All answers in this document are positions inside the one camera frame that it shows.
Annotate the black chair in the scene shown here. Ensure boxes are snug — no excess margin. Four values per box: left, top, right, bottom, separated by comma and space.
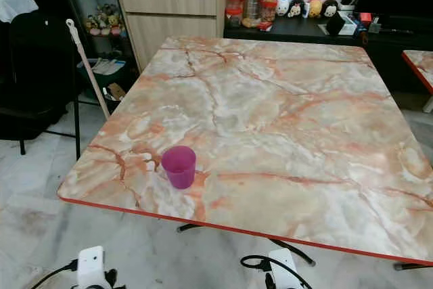
0, 10, 81, 156

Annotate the small grey gadget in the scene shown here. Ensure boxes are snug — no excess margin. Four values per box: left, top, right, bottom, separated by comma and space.
369, 17, 384, 34

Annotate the light wooden drawer cabinet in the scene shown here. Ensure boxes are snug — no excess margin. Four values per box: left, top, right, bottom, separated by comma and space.
113, 0, 235, 74

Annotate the small jar red lid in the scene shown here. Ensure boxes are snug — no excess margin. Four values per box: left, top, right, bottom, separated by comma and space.
225, 7, 244, 28
261, 1, 279, 24

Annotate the black and white plush toy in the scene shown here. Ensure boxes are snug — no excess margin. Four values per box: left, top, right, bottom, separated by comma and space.
288, 0, 306, 19

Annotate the large clear jar red lid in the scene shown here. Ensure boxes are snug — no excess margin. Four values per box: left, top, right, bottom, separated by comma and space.
244, 0, 267, 23

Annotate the white wooden stick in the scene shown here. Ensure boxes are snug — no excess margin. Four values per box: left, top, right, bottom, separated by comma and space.
66, 18, 111, 120

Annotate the white cardboard box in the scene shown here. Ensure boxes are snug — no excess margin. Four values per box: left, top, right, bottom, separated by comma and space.
341, 14, 361, 36

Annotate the yellow plush toy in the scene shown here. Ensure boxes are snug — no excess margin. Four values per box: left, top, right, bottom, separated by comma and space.
306, 0, 324, 19

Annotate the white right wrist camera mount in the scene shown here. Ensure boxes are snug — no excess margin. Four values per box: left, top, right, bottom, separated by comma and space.
267, 248, 300, 289

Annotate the purple plastic cup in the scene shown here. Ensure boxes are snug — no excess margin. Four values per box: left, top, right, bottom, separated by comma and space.
160, 145, 198, 190

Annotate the glass display shelf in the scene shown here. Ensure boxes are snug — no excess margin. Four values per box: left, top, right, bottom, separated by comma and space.
58, 0, 133, 110

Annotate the white lace tablecloth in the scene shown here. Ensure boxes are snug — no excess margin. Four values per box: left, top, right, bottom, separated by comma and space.
0, 0, 39, 23

